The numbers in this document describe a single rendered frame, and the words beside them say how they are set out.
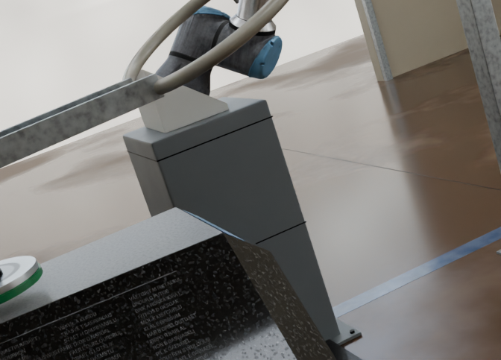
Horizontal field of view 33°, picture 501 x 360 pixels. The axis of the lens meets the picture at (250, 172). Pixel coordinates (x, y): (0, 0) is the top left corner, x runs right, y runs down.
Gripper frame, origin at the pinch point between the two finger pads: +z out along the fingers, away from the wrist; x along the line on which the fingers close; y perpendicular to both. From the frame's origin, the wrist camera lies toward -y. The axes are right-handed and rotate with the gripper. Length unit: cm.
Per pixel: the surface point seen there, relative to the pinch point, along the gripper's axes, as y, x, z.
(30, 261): 30, 80, 2
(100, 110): 12, 56, -9
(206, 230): 4, 66, 18
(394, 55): 162, -467, 247
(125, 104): 10, 52, -7
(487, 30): -21, -83, 77
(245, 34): -15.1, 42.0, -4.2
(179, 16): 15.4, 7.5, -4.6
